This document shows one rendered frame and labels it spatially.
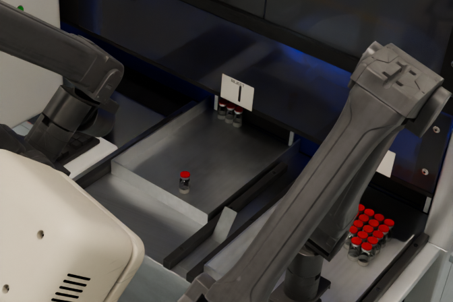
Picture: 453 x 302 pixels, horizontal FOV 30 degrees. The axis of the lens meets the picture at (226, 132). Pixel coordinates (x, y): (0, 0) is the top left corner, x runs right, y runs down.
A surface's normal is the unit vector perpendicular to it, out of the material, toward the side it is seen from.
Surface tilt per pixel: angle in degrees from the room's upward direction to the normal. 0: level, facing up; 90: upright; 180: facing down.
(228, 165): 0
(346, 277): 0
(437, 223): 90
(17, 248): 48
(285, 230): 58
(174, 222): 0
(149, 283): 90
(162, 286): 90
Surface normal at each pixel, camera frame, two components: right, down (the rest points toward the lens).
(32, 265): -0.40, -0.22
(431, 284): -0.60, 0.44
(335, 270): 0.07, -0.81
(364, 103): -0.31, 0.00
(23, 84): 0.79, 0.40
